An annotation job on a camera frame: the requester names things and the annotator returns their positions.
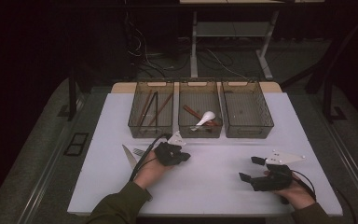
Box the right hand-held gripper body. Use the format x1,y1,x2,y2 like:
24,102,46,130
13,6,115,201
251,149,306,191

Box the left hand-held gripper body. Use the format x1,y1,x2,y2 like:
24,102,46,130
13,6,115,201
153,130,186,166

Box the grey translucent plastic basket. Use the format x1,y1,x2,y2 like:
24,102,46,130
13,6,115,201
177,79,224,139
221,80,275,139
128,81,175,139

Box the metal fork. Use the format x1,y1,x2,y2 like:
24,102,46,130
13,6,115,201
132,147,147,158

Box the metal knife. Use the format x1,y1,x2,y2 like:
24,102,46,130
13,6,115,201
121,144,139,172

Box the brown wooden spoon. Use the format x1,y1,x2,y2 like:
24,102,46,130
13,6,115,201
182,104,220,128

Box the brown wooden chopstick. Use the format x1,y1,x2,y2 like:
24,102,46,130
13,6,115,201
137,89,153,126
148,92,174,126

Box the white ceramic spoon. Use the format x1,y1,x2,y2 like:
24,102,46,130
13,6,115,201
189,110,217,133

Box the black chopstick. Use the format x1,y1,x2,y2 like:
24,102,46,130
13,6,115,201
154,91,159,126
139,91,158,128

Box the person's left hand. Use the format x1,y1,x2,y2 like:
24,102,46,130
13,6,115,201
132,157,173,190

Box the person's right hand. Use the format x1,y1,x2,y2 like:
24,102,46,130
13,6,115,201
271,173,316,210

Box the black metal stand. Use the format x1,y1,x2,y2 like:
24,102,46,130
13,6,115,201
57,69,78,121
321,69,349,123

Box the left hand-held gripper cable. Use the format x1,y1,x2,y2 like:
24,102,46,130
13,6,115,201
129,133,172,183

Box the hand-held gripper cable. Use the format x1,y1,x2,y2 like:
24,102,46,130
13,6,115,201
129,133,172,183
292,169,318,203

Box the right hand-held gripper cable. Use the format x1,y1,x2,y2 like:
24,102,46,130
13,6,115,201
292,169,318,203

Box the metal floor rail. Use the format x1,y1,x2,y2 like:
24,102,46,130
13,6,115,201
18,124,76,224
323,124,358,216

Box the black floor cables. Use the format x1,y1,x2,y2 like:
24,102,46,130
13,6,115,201
124,18,194,78

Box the black floor frame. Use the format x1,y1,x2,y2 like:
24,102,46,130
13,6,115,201
63,132,90,157

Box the white floor cable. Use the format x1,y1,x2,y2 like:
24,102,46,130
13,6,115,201
205,48,248,79

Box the white metal frame desk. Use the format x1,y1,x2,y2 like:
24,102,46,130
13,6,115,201
180,0,325,81

